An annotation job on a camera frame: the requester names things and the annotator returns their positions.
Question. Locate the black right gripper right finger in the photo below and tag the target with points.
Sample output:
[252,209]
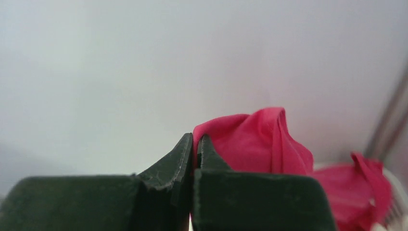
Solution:
[228,200]

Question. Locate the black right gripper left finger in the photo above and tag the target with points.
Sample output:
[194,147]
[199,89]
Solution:
[157,199]

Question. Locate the magenta t shirt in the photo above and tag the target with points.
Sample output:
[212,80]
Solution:
[258,142]

